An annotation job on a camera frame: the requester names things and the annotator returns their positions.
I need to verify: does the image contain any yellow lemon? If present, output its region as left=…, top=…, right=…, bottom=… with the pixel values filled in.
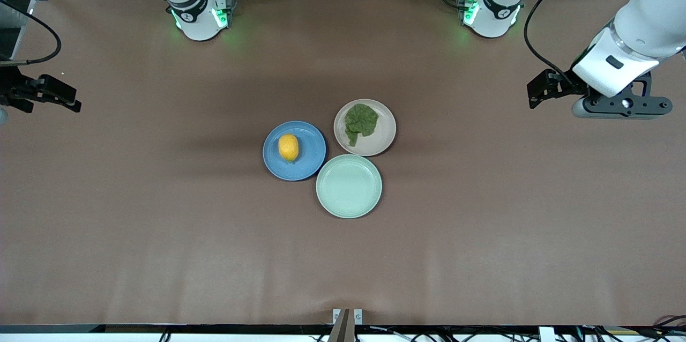
left=278, top=133, right=300, bottom=162

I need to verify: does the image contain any blue plate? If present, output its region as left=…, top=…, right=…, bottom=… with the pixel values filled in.
left=262, top=121, right=327, bottom=182

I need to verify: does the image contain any pale green plate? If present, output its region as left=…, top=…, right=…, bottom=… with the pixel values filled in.
left=316, top=154, right=383, bottom=219

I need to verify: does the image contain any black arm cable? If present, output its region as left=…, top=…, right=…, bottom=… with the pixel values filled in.
left=0, top=0, right=62, bottom=66
left=524, top=0, right=622, bottom=88

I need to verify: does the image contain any metal bracket with brown bar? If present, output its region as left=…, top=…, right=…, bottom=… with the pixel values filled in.
left=328, top=308, right=363, bottom=342

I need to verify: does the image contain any green lettuce leaf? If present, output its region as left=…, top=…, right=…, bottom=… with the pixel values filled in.
left=345, top=104, right=379, bottom=147

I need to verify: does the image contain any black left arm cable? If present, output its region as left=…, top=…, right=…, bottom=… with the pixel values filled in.
left=524, top=0, right=622, bottom=88

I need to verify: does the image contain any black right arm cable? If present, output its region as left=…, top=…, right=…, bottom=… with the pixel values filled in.
left=0, top=0, right=62, bottom=66

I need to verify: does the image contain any beige plate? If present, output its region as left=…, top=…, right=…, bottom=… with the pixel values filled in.
left=333, top=99, right=397, bottom=157

